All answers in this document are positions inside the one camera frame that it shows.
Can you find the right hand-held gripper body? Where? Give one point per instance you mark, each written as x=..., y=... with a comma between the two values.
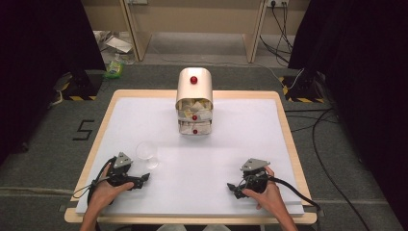
x=255, y=179

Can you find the pile of white paper packets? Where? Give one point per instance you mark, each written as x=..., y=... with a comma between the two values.
x=196, y=106

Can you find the black curtain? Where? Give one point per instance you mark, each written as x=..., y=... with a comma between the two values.
x=362, y=80
x=38, y=64

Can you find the white wall socket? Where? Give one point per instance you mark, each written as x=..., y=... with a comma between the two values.
x=277, y=3

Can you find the white table board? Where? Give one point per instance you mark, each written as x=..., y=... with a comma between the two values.
x=205, y=166

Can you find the black stand base striped tape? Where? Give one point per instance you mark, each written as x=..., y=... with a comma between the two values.
x=303, y=89
x=81, y=86

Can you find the wooden desk frame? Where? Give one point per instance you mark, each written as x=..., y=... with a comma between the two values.
x=141, y=35

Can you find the clear plastic bag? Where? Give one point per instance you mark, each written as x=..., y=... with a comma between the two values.
x=118, y=45

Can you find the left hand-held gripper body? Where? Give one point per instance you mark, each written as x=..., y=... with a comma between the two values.
x=120, y=174

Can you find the wooden table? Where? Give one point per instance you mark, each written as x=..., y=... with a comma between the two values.
x=285, y=109

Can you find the person's right hand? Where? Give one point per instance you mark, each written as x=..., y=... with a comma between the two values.
x=269, y=197

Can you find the person's left hand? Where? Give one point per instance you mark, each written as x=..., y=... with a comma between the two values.
x=102, y=192

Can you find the green packet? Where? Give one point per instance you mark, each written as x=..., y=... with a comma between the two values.
x=114, y=69

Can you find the white cabinet with red knob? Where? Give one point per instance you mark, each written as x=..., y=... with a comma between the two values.
x=194, y=88

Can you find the clear glass cup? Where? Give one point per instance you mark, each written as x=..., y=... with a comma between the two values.
x=147, y=152

